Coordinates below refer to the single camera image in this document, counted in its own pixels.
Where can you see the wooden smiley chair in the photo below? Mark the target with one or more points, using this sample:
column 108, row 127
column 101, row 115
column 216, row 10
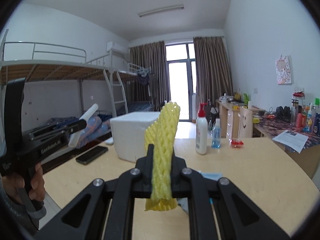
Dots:
column 245, row 123

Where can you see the glass balcony door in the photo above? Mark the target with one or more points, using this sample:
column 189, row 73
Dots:
column 182, row 77

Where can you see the wooden desk with drawers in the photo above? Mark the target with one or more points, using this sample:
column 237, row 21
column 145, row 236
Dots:
column 230, row 119

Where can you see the clear thermos bottle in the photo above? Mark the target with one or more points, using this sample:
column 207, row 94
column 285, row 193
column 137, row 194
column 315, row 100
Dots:
column 294, row 111

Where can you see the white air conditioner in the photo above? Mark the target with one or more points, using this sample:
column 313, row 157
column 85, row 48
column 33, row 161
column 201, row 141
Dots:
column 112, row 46

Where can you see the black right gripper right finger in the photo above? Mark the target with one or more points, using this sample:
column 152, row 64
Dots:
column 178, row 183

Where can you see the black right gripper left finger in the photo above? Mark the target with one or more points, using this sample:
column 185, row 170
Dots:
column 145, row 165

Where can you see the yellow foam fruit net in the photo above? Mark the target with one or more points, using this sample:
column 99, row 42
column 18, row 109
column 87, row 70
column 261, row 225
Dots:
column 162, row 135

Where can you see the blue face mask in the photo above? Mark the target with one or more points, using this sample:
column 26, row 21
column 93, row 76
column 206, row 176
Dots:
column 212, row 176

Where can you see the white styrofoam box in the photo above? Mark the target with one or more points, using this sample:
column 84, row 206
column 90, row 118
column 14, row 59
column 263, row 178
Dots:
column 128, row 134

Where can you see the ceiling tube light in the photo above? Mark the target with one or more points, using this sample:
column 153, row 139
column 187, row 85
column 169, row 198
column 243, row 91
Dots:
column 161, row 10

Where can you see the pink cartoon wall picture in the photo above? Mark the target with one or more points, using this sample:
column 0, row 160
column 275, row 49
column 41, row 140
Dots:
column 283, row 71

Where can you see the blue plaid quilt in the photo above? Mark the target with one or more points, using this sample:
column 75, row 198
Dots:
column 97, row 125

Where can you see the left hand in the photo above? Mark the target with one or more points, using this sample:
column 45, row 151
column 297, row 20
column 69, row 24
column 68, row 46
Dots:
column 13, row 182

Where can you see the blue spray bottle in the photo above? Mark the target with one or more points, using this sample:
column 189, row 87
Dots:
column 216, row 134

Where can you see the metal bunk bed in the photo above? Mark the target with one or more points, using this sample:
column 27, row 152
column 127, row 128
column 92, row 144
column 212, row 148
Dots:
column 41, row 62

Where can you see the left brown curtain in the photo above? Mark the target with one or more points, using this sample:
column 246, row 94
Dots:
column 152, row 81

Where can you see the printed paper sheet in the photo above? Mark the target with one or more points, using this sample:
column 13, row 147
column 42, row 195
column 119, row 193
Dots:
column 293, row 140

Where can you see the white lotion pump bottle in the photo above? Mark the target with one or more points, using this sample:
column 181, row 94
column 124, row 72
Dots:
column 201, row 130

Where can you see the brown curtain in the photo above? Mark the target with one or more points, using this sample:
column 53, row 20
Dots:
column 213, row 72
column 152, row 81

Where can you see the black headphones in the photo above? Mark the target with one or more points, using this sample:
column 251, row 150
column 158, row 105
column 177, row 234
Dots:
column 283, row 113

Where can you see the black smartphone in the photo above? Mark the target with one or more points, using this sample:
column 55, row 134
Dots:
column 91, row 155

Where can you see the right brown curtain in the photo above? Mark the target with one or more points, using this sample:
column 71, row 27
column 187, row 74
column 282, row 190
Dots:
column 213, row 72

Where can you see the red snack packet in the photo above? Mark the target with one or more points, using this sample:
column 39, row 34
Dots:
column 236, row 143

